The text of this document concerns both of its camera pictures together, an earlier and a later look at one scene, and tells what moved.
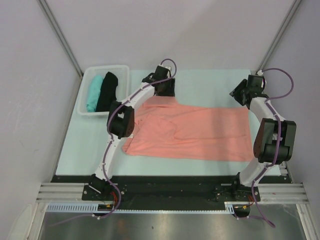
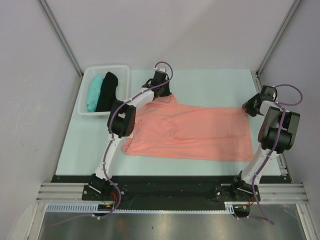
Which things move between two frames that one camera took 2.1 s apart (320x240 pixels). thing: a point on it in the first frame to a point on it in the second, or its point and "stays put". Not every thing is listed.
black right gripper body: (239, 92) to (250, 105)
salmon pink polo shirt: (162, 129) stays put
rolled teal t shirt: (94, 88) stays put
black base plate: (170, 190) stays put
